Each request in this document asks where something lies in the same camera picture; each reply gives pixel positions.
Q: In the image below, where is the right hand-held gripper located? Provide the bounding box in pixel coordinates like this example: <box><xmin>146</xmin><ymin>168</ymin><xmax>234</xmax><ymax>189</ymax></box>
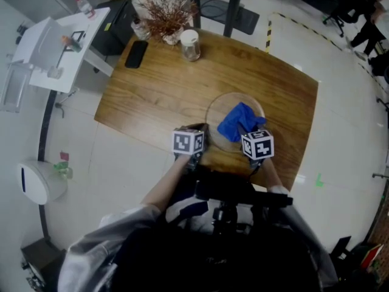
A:
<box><xmin>236</xmin><ymin>125</ymin><xmax>275</xmax><ymax>170</ymax></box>

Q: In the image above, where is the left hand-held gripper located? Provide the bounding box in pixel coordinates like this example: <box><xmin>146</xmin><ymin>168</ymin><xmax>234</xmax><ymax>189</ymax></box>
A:
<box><xmin>171</xmin><ymin>123</ymin><xmax>210</xmax><ymax>174</ymax></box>

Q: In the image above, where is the blue cloth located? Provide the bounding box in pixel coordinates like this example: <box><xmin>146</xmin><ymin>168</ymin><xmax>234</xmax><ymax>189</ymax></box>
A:
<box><xmin>217</xmin><ymin>102</ymin><xmax>267</xmax><ymax>143</ymax></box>

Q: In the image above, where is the glass microwave turntable plate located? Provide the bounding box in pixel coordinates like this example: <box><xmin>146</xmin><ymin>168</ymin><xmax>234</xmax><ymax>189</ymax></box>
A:
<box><xmin>205</xmin><ymin>91</ymin><xmax>266</xmax><ymax>153</ymax></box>

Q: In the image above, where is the person's right forearm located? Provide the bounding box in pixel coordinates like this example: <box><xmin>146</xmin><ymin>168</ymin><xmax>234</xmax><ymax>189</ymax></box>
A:
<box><xmin>260</xmin><ymin>157</ymin><xmax>289</xmax><ymax>195</ymax></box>

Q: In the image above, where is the person's left forearm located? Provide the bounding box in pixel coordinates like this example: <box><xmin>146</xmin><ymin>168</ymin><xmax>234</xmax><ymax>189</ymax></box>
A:
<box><xmin>141</xmin><ymin>155</ymin><xmax>195</xmax><ymax>213</ymax></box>

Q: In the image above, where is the wooden table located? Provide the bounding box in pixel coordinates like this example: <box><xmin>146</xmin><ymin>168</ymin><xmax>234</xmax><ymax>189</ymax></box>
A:
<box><xmin>94</xmin><ymin>27</ymin><xmax>319</xmax><ymax>192</ymax></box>

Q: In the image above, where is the black chest-mounted rig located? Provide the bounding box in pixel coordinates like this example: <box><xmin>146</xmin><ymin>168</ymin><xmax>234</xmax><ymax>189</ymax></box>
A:
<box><xmin>194</xmin><ymin>166</ymin><xmax>294</xmax><ymax>240</ymax></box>

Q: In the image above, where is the glass jar with white lid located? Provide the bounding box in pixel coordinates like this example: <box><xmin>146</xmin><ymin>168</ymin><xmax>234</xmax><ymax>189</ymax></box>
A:
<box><xmin>179</xmin><ymin>29</ymin><xmax>201</xmax><ymax>62</ymax></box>

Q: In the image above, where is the black smartphone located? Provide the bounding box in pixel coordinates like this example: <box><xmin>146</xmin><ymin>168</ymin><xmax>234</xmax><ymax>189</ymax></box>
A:
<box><xmin>125</xmin><ymin>40</ymin><xmax>149</xmax><ymax>69</ymax></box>

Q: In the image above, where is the person's grey jacket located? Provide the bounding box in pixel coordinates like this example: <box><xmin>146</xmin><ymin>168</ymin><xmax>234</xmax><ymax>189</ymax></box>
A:
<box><xmin>57</xmin><ymin>186</ymin><xmax>339</xmax><ymax>292</ymax></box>

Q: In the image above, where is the small clear glass bottle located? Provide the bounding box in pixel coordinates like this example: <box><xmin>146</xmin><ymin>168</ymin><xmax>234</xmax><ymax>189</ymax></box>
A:
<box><xmin>130</xmin><ymin>15</ymin><xmax>151</xmax><ymax>41</ymax></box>

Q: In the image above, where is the dried reddish plant in vase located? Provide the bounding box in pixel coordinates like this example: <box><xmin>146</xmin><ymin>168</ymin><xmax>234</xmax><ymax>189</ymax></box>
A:
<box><xmin>137</xmin><ymin>0</ymin><xmax>199</xmax><ymax>46</ymax></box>

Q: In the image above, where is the black cabinet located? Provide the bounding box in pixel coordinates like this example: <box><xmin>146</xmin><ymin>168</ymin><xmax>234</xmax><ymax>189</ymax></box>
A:
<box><xmin>91</xmin><ymin>0</ymin><xmax>141</xmax><ymax>57</ymax></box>

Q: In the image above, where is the white side table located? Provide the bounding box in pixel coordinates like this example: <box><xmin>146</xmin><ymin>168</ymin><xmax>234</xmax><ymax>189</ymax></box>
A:
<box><xmin>12</xmin><ymin>7</ymin><xmax>114</xmax><ymax>94</ymax></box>

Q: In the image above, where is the black floor stand base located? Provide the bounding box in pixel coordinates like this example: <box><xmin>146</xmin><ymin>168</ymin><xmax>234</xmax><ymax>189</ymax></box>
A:
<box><xmin>187</xmin><ymin>0</ymin><xmax>261</xmax><ymax>36</ymax></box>

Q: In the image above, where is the white round trash bin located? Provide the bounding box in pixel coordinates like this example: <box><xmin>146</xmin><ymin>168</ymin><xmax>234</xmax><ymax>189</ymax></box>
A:
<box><xmin>16</xmin><ymin>159</ymin><xmax>71</xmax><ymax>206</ymax></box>

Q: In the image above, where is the orange-capped bottle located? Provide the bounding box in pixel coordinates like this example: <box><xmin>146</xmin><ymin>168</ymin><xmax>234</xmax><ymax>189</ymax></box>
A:
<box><xmin>61</xmin><ymin>35</ymin><xmax>83</xmax><ymax>53</ymax></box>

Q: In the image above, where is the plastic water bottle red cap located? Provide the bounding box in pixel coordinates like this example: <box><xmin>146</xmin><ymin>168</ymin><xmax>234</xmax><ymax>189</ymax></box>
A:
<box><xmin>75</xmin><ymin>0</ymin><xmax>97</xmax><ymax>21</ymax></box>

